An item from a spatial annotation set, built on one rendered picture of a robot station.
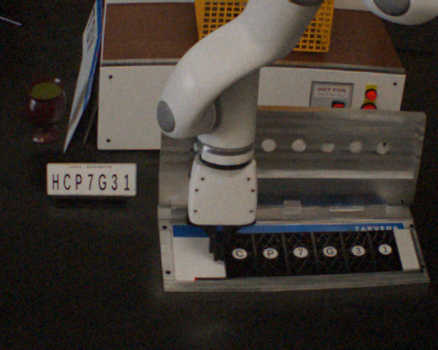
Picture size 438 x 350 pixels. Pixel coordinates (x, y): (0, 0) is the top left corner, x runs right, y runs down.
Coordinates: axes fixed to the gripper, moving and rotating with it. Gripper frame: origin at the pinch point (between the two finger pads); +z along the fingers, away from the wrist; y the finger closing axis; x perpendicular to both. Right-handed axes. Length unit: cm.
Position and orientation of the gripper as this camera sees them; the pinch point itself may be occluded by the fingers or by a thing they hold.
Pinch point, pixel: (219, 246)
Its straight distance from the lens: 163.5
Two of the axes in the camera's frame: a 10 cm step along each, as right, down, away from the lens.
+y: 9.9, 0.1, 1.1
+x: -1.0, -4.7, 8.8
